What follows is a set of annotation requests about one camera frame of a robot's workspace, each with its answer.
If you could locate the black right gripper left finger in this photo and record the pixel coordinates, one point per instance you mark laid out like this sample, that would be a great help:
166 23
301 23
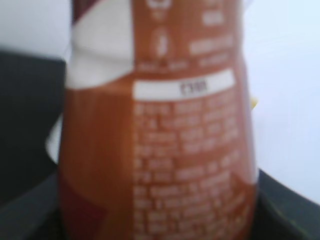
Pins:
20 217

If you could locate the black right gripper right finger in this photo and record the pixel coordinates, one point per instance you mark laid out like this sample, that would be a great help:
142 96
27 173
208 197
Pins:
282 214

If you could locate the orange cafe drink bottle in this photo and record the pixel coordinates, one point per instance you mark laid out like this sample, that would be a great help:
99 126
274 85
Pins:
157 139

